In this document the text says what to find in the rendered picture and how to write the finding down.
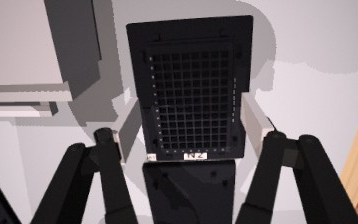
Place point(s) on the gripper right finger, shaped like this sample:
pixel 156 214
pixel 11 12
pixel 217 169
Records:
pixel 322 194

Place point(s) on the grey bench mat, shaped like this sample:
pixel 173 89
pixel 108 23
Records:
pixel 304 76

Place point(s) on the black multi-well assay plate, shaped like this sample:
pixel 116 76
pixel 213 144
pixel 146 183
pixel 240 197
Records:
pixel 183 97

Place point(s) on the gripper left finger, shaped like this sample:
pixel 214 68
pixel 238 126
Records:
pixel 66 197

